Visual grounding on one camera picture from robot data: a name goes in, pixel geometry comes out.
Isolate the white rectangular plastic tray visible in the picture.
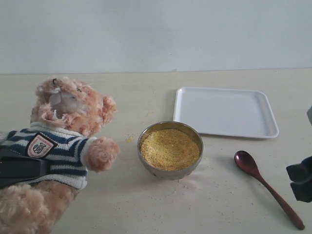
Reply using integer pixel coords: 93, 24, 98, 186
173, 87, 279, 139

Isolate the tan teddy bear striped shirt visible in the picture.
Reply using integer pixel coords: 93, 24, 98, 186
0, 77, 119, 234

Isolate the steel bowl of millet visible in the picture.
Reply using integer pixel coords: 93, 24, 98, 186
137, 121, 204, 180

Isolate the dark red wooden spoon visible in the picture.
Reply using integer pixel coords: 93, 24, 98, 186
234, 151, 305, 230

